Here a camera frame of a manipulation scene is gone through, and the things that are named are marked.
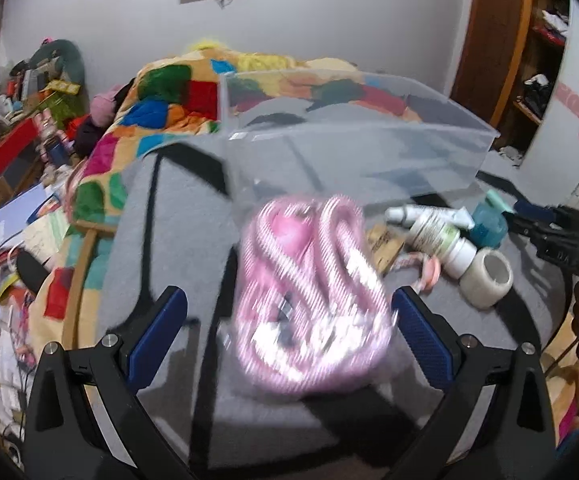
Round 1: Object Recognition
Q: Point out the pink white rope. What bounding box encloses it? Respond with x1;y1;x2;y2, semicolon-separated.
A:
232;194;398;395

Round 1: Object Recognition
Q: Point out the white ointment tube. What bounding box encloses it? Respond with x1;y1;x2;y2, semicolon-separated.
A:
385;205;475;231

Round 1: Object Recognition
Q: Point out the wooden door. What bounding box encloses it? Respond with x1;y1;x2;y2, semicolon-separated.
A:
451;0;532;127

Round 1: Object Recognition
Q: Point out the white wardrobe sliding door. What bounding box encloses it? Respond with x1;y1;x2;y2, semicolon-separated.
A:
519;0;579;205

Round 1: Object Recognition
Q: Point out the pink bunny toy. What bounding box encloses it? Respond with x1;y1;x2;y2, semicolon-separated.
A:
34;108;71;162

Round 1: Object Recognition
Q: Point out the colourful patchwork quilt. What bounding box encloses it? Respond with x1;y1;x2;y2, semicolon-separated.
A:
29;46;423;351

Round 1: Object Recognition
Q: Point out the wooden shelf unit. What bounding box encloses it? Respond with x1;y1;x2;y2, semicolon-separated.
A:
497;0;570;162

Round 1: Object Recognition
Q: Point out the pink knit hat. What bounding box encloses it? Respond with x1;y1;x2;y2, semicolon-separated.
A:
90;84;121;128

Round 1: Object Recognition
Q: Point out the yellow plush pillow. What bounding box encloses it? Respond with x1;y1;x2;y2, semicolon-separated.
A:
190;38;228;51

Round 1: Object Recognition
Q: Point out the teal round container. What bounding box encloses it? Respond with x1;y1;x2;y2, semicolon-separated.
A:
468;190;514;248

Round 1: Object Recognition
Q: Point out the blue white booklet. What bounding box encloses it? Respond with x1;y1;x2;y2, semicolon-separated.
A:
0;184;62;251

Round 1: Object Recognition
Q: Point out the small brown card packet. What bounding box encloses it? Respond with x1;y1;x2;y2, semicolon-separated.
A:
367;224;404;275

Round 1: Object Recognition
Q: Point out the grey green neck pillow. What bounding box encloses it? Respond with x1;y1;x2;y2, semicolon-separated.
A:
28;39;85;90

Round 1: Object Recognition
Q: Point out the wooden chair back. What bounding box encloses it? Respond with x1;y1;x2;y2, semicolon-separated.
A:
62;220;117;350

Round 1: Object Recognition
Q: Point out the clear plastic storage box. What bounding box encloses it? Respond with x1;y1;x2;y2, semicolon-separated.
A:
219;68;499;221

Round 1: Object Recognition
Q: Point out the white tape roll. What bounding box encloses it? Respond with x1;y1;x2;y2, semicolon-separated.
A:
459;248;514;310

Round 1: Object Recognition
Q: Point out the white green-label bottle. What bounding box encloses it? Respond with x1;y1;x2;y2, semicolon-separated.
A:
407;217;477;280

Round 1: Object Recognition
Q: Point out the red box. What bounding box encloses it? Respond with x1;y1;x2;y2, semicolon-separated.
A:
0;118;39;175

